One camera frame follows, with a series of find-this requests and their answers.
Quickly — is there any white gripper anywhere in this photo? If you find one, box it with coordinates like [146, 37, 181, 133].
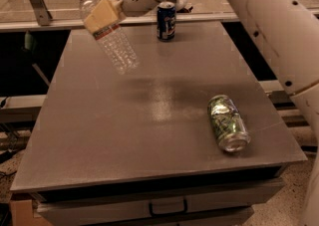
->
[83, 0, 159, 34]

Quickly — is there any clear plastic water bottle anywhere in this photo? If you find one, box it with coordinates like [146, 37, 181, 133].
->
[79, 0, 139, 74]

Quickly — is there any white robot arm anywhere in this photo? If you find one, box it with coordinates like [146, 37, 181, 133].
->
[84, 0, 319, 138]

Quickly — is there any blue soda can upright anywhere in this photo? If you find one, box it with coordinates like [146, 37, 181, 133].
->
[157, 1, 175, 42]

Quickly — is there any green soda can lying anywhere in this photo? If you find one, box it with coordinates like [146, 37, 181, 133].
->
[207, 95, 250, 153]

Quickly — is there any grey table drawer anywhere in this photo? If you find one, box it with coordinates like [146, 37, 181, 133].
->
[37, 177, 284, 226]

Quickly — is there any left metal bracket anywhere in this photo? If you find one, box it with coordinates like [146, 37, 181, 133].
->
[29, 0, 52, 26]

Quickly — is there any metal rail behind table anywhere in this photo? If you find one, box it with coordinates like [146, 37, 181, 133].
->
[0, 12, 239, 32]

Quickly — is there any black drawer handle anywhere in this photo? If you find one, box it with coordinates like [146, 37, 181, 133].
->
[149, 197, 188, 217]

